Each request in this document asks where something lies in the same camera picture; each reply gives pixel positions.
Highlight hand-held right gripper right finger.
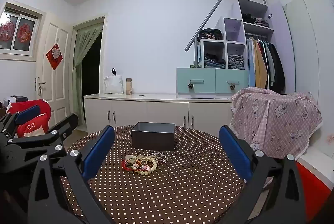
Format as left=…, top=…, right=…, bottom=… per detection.
left=219, top=125, right=307, bottom=224

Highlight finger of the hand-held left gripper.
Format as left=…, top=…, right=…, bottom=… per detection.
left=8, top=113, right=79, bottom=162
left=0, top=105, right=42, bottom=141

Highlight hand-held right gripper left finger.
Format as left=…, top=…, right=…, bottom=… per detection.
left=27, top=125, right=116, bottom=224

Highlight red string bracelet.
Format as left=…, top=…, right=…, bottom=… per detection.
left=121, top=160, right=141, bottom=172

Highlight pink pendant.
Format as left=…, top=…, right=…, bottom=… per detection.
left=132, top=164, right=153, bottom=172

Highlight white bead bracelet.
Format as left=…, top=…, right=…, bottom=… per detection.
left=130, top=157, right=159, bottom=175

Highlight dark grey metal box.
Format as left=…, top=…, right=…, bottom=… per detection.
left=130, top=122, right=176, bottom=151

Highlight silver bead chain necklace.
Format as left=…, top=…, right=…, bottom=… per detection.
left=150, top=151, right=168, bottom=162

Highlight pink printed blanket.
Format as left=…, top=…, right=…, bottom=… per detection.
left=230, top=87, right=323, bottom=160

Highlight red door decoration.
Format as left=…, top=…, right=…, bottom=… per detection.
left=46, top=43, right=63, bottom=70

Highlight white bag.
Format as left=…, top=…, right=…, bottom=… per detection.
left=104, top=68, right=124, bottom=94

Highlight brown polka dot tablecloth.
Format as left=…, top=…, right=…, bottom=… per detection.
left=61, top=125, right=273, bottom=224

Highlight white low cabinet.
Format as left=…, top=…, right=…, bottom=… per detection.
left=83, top=94, right=234, bottom=134

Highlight red paper window cutout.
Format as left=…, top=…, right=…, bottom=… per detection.
left=0, top=22, right=15, bottom=43
left=18, top=24, right=31, bottom=43

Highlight red panel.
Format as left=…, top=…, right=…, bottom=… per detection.
left=295, top=160, right=332, bottom=224

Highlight teal drawer unit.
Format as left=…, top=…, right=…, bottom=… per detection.
left=176, top=68, right=248, bottom=99

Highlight row of hanging clothes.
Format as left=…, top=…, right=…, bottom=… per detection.
left=247, top=36, right=285, bottom=94

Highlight green curtain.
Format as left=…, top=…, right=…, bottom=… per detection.
left=72, top=24, right=103, bottom=123

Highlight folded grey clothes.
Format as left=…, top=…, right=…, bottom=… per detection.
left=228, top=54, right=245, bottom=69

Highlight folded dark clothes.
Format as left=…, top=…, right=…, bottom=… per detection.
left=204, top=53, right=225, bottom=68

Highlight window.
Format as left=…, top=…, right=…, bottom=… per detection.
left=0, top=2, right=43, bottom=60

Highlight lilac wardrobe door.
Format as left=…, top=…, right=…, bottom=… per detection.
left=269, top=1, right=296, bottom=95

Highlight white stepped shelf unit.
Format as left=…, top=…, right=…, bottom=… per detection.
left=197, top=0, right=274, bottom=69

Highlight white wardrobe door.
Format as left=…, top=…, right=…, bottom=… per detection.
left=283, top=0, right=334, bottom=120

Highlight pile of clothes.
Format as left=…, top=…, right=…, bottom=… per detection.
left=241, top=13, right=269, bottom=28

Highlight grey metal handrail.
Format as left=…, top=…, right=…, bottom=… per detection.
left=184, top=0, right=267, bottom=68

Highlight metal door handle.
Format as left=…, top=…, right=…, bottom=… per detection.
left=37, top=77, right=46, bottom=95

